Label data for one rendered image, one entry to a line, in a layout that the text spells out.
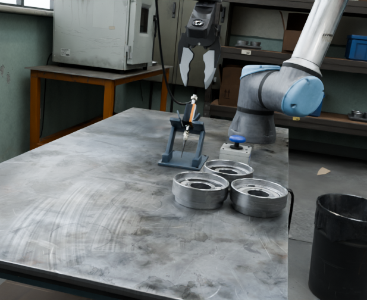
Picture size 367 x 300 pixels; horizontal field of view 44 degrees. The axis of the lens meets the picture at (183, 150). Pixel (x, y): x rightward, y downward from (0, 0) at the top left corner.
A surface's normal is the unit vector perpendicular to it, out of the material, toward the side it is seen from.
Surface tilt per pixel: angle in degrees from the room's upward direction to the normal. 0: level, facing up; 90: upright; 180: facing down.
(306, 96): 97
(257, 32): 90
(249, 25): 90
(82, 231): 0
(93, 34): 90
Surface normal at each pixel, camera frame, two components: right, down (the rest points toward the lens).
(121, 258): 0.10, -0.96
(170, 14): -0.22, 0.22
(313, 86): 0.50, 0.39
